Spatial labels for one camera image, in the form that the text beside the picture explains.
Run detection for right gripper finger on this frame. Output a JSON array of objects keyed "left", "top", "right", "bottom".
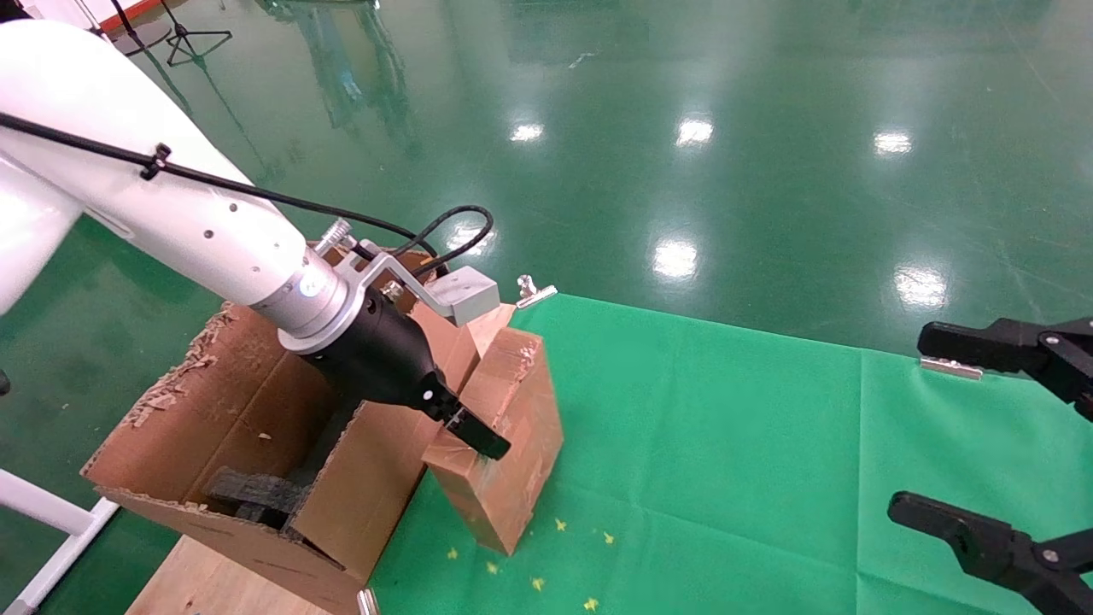
[
  {"left": 888, "top": 491, "right": 1093, "bottom": 615},
  {"left": 918, "top": 318, "right": 1093, "bottom": 421}
]

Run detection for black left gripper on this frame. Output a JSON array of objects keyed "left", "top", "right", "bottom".
[{"left": 299, "top": 290, "right": 512, "bottom": 460}]

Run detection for small brown cardboard box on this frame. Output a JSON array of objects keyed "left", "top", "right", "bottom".
[{"left": 423, "top": 327, "right": 564, "bottom": 558}]

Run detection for large open cardboard carton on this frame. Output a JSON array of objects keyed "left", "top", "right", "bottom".
[{"left": 81, "top": 248, "right": 519, "bottom": 614}]

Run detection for black foam piece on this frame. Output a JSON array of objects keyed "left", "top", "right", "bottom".
[{"left": 203, "top": 466, "right": 313, "bottom": 530}]

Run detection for green table cloth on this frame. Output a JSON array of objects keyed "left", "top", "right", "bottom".
[{"left": 367, "top": 293, "right": 1093, "bottom": 615}]

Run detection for wooden board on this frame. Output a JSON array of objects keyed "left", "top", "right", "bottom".
[{"left": 126, "top": 534, "right": 359, "bottom": 615}]

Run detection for black tripod stand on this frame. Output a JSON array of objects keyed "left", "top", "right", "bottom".
[{"left": 158, "top": 0, "right": 233, "bottom": 67}]

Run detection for black round-base stand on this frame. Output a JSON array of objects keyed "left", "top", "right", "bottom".
[{"left": 107, "top": 0, "right": 172, "bottom": 56}]

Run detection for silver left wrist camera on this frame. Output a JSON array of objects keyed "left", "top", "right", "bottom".
[{"left": 316, "top": 218, "right": 500, "bottom": 327}]

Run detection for white metal frame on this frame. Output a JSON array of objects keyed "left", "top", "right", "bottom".
[{"left": 0, "top": 468, "right": 120, "bottom": 615}]

